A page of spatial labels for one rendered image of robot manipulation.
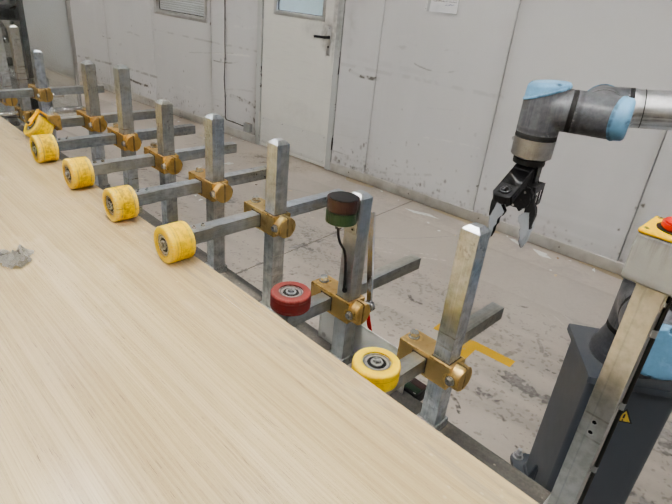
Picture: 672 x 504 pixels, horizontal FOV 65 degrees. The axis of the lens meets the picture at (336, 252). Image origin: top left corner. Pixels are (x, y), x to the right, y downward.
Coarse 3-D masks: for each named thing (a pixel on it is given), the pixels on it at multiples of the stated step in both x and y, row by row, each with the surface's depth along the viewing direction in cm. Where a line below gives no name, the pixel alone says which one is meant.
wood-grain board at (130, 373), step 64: (0, 128) 181; (0, 192) 133; (64, 192) 137; (64, 256) 108; (128, 256) 110; (192, 256) 113; (0, 320) 87; (64, 320) 89; (128, 320) 91; (192, 320) 92; (256, 320) 94; (0, 384) 74; (64, 384) 76; (128, 384) 77; (192, 384) 78; (256, 384) 79; (320, 384) 81; (0, 448) 65; (64, 448) 66; (128, 448) 67; (192, 448) 68; (256, 448) 69; (320, 448) 70; (384, 448) 70; (448, 448) 72
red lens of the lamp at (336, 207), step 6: (330, 204) 96; (336, 204) 95; (342, 204) 94; (348, 204) 94; (354, 204) 95; (330, 210) 96; (336, 210) 95; (342, 210) 95; (348, 210) 95; (354, 210) 96
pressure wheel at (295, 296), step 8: (272, 288) 103; (280, 288) 104; (288, 288) 103; (296, 288) 104; (304, 288) 104; (272, 296) 101; (280, 296) 101; (288, 296) 101; (296, 296) 102; (304, 296) 101; (272, 304) 102; (280, 304) 100; (288, 304) 100; (296, 304) 100; (304, 304) 101; (280, 312) 101; (288, 312) 100; (296, 312) 101; (304, 312) 102
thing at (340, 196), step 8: (336, 192) 98; (344, 192) 99; (336, 200) 95; (344, 200) 95; (352, 200) 95; (352, 232) 102; (344, 248) 102; (344, 256) 103; (344, 264) 105; (344, 272) 105; (344, 280) 106; (344, 288) 107
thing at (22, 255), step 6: (18, 246) 106; (0, 252) 104; (6, 252) 105; (12, 252) 104; (18, 252) 105; (24, 252) 106; (30, 252) 107; (0, 258) 104; (6, 258) 102; (12, 258) 103; (18, 258) 105; (24, 258) 104; (30, 258) 105; (6, 264) 102; (12, 264) 102; (18, 264) 102; (24, 264) 103
